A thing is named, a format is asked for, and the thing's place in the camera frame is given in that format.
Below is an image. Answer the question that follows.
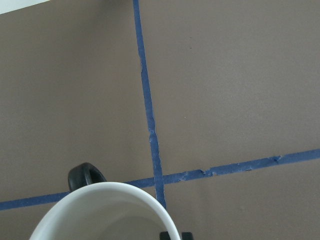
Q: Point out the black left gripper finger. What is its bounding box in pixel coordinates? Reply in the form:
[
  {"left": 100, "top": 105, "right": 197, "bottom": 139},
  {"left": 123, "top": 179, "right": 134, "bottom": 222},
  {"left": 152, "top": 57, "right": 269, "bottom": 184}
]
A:
[{"left": 159, "top": 231, "right": 194, "bottom": 240}]

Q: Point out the white smiley face mug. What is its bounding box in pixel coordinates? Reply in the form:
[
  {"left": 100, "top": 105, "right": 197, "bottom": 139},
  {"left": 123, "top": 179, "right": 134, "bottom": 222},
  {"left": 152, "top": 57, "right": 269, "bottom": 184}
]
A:
[{"left": 30, "top": 162, "right": 180, "bottom": 240}]

